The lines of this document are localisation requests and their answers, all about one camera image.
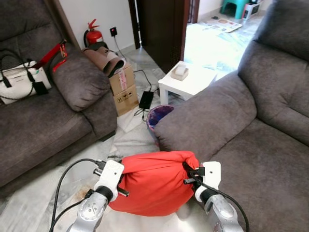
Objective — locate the red pillow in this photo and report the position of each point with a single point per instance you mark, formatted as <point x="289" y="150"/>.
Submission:
<point x="152" y="183"/>

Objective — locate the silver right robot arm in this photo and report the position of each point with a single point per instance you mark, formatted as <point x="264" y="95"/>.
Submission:
<point x="222" y="215"/>

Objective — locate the grey fabric sofa with armrest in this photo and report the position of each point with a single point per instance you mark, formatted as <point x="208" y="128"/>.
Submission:
<point x="260" y="125"/>

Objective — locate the grey fabric sofa holding handbag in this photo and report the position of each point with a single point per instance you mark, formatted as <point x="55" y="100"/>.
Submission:
<point x="48" y="130"/>

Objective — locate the patterned floor mat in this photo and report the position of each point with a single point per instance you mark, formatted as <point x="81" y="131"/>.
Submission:
<point x="222" y="24"/>

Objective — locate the purple waste bin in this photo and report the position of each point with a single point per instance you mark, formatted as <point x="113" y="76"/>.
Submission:
<point x="157" y="116"/>

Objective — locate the black power adapter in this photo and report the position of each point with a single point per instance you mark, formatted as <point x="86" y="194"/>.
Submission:
<point x="146" y="100"/>

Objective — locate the white side table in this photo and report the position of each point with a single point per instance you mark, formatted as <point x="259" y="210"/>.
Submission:
<point x="198" y="84"/>

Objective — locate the brown cardboard box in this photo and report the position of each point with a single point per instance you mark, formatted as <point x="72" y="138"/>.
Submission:
<point x="124" y="94"/>

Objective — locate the white tissue box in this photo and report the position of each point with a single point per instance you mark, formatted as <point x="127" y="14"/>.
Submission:
<point x="180" y="72"/>

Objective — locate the rolled brown mat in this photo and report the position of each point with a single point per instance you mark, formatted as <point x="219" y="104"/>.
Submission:
<point x="102" y="60"/>

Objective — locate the dark brown wooden door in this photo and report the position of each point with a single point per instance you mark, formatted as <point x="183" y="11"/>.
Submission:
<point x="161" y="34"/>

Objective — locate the red fire extinguisher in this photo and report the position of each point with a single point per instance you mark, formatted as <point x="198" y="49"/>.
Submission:
<point x="94" y="36"/>

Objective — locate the green plastic stool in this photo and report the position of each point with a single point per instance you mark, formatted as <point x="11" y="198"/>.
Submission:
<point x="234" y="6"/>

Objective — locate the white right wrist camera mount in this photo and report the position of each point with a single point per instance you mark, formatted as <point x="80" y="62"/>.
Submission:
<point x="211" y="176"/>

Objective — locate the black wall socket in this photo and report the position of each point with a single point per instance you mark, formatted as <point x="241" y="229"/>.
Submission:
<point x="113" y="31"/>

